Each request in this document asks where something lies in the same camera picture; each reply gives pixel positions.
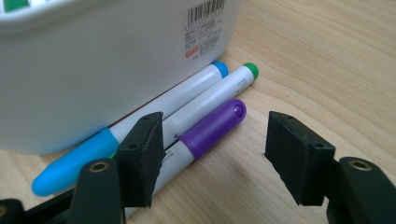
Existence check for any white plastic bin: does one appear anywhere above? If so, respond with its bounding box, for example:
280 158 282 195
0 0 243 156

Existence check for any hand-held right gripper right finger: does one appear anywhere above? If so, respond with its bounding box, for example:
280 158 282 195
263 110 337 207

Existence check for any purple cap marker pen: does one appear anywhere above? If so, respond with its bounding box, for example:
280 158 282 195
124 98 248 218

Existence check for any light green cap marker pen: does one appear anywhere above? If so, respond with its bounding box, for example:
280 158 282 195
106 62 260 161

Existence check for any light blue cap marker pen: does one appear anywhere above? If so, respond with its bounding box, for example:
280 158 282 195
31 60 230 198

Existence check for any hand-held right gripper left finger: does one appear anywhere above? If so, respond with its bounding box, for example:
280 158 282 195
115 111 168 209

